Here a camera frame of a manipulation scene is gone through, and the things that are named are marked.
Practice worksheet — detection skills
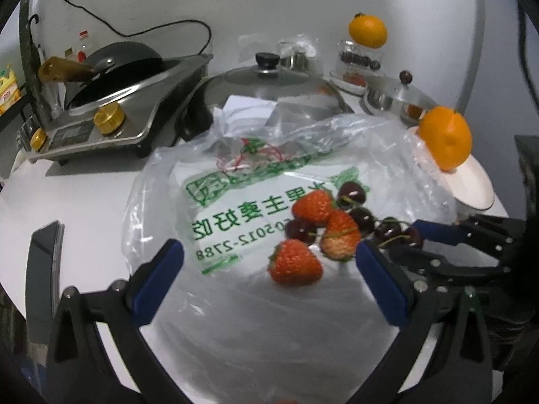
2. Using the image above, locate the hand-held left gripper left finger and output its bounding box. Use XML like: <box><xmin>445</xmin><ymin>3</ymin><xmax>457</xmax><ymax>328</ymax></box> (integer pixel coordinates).
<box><xmin>46</xmin><ymin>238</ymin><xmax>186</xmax><ymax>404</ymax></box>

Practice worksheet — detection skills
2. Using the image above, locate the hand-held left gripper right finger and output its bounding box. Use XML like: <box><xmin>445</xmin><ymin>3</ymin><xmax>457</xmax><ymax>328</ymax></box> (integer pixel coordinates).
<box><xmin>355</xmin><ymin>240</ymin><xmax>493</xmax><ymax>404</ymax></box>

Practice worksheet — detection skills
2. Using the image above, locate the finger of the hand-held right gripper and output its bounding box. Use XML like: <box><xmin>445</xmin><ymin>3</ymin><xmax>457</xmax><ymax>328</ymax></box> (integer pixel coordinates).
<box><xmin>413</xmin><ymin>214</ymin><xmax>527</xmax><ymax>258</ymax></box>
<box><xmin>381</xmin><ymin>242</ymin><xmax>512</xmax><ymax>294</ymax></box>

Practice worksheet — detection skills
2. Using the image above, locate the red strawberry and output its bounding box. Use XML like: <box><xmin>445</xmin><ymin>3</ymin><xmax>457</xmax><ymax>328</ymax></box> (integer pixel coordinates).
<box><xmin>291</xmin><ymin>189</ymin><xmax>338</xmax><ymax>226</ymax></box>
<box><xmin>320</xmin><ymin>209</ymin><xmax>363</xmax><ymax>262</ymax></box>
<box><xmin>268</xmin><ymin>239</ymin><xmax>324</xmax><ymax>286</ymax></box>

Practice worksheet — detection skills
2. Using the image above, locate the white plate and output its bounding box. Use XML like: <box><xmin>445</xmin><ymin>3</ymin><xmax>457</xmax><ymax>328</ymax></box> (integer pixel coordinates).
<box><xmin>438</xmin><ymin>151</ymin><xmax>495</xmax><ymax>212</ymax></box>

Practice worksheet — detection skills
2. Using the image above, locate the clear plastic bag green print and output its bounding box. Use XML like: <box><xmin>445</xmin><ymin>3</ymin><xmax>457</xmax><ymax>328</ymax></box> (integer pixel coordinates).
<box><xmin>122</xmin><ymin>113</ymin><xmax>462</xmax><ymax>329</ymax></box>

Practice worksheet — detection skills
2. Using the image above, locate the large orange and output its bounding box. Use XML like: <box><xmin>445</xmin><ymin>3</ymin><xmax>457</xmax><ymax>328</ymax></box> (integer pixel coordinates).
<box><xmin>419</xmin><ymin>106</ymin><xmax>473</xmax><ymax>173</ymax></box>

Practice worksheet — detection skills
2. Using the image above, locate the dark phone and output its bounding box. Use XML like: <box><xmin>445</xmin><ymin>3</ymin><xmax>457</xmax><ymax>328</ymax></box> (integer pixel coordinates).
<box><xmin>26</xmin><ymin>221</ymin><xmax>66</xmax><ymax>341</ymax></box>

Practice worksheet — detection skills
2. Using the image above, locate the steel induction cooker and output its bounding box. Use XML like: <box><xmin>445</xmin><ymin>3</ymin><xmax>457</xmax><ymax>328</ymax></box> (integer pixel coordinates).
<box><xmin>17</xmin><ymin>55</ymin><xmax>213</xmax><ymax>165</ymax></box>

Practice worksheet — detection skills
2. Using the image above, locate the white paper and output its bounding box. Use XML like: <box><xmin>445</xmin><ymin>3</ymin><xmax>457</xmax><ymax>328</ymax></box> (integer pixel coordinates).
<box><xmin>213</xmin><ymin>95</ymin><xmax>276</xmax><ymax>139</ymax></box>

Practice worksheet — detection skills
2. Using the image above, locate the clear glass container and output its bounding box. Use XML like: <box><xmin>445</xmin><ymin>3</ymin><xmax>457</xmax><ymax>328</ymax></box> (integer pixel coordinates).
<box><xmin>335</xmin><ymin>40</ymin><xmax>386</xmax><ymax>85</ymax></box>

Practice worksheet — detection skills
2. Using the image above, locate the small orange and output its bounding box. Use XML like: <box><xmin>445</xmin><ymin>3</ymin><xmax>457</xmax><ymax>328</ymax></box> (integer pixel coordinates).
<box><xmin>348</xmin><ymin>12</ymin><xmax>388</xmax><ymax>49</ymax></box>

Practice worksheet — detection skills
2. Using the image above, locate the large steel lid black knob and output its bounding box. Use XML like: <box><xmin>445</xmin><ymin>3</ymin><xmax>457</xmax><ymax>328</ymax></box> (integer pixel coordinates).
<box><xmin>177</xmin><ymin>52</ymin><xmax>354</xmax><ymax>146</ymax></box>

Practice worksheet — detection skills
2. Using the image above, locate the yellow package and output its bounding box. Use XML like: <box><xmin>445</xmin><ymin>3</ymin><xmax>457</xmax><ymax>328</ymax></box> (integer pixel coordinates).
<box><xmin>0</xmin><ymin>64</ymin><xmax>22</xmax><ymax>116</ymax></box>

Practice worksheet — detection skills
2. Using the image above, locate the red cap bottle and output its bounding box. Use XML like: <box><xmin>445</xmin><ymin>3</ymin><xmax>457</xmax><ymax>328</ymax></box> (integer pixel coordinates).
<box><xmin>76</xmin><ymin>29</ymin><xmax>92</xmax><ymax>63</ymax></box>

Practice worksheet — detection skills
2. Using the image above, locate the dark metal rack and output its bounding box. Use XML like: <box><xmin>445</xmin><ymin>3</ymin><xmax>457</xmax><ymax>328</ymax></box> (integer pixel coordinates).
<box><xmin>0</xmin><ymin>2</ymin><xmax>47</xmax><ymax>135</ymax></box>

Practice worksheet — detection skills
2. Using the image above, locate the black wok wooden handle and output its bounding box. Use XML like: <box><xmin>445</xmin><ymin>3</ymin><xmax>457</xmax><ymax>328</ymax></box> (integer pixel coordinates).
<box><xmin>38</xmin><ymin>41</ymin><xmax>165</xmax><ymax>110</ymax></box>

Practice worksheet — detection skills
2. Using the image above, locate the black power cable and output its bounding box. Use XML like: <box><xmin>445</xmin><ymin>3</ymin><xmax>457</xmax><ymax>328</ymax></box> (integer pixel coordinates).
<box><xmin>59</xmin><ymin>0</ymin><xmax>212</xmax><ymax>56</ymax></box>

